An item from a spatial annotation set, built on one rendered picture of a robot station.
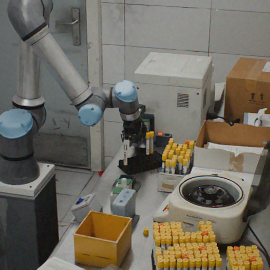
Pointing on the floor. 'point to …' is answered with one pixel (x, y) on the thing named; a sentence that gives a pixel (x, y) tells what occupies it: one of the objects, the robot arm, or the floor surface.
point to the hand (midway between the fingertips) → (138, 141)
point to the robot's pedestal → (28, 228)
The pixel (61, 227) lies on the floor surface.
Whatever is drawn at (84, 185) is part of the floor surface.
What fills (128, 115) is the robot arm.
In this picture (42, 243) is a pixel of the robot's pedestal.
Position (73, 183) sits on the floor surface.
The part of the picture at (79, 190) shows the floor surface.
